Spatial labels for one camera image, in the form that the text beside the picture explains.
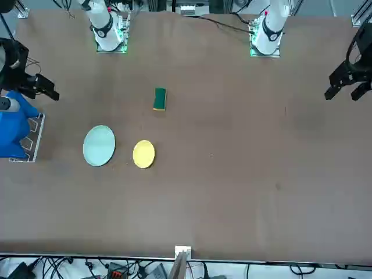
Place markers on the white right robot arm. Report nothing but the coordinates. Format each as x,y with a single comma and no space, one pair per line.
103,32

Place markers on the small yellow dish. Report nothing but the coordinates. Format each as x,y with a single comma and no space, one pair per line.
143,154

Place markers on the aluminium frame rack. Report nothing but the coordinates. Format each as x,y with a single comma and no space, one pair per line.
37,136

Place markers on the blue cloth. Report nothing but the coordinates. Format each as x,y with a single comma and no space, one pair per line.
14,133

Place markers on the pale green plate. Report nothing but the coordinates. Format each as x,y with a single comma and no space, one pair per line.
98,145

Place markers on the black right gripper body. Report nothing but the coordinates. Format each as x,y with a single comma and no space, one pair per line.
13,61

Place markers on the aluminium post with white bracket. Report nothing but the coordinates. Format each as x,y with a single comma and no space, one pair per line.
181,261

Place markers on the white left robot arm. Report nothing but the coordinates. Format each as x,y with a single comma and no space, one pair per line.
271,29

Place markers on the green and yellow sponge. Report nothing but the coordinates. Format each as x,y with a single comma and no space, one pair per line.
160,98

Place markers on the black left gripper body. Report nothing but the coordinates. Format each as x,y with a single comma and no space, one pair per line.
365,40

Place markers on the orange and black power strip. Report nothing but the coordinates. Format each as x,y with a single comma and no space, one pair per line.
116,273

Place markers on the white power strip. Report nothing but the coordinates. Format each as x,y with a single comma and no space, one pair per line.
189,10

